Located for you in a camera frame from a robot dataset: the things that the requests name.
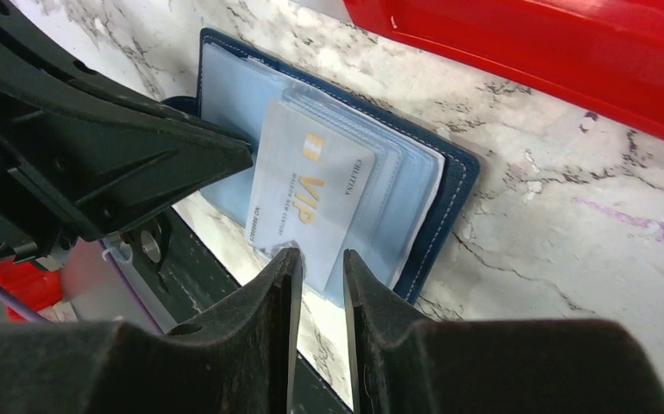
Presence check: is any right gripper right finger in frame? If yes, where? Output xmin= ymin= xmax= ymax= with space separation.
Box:
xmin=343 ymin=250 xmax=664 ymax=413

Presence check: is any navy blue card holder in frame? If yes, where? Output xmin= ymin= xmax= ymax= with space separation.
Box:
xmin=167 ymin=28 xmax=480 ymax=304

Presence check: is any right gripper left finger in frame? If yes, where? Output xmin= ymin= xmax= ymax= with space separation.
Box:
xmin=0 ymin=248 xmax=303 ymax=413

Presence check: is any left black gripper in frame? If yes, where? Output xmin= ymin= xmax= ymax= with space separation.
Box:
xmin=0 ymin=1 xmax=252 ymax=270

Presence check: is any red plastic bin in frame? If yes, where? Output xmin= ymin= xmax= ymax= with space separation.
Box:
xmin=345 ymin=0 xmax=664 ymax=140

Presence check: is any silver VIP card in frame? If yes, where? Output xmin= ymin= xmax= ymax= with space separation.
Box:
xmin=245 ymin=100 xmax=376 ymax=292

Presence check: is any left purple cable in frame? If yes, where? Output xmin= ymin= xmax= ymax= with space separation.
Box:
xmin=0 ymin=240 xmax=165 ymax=337

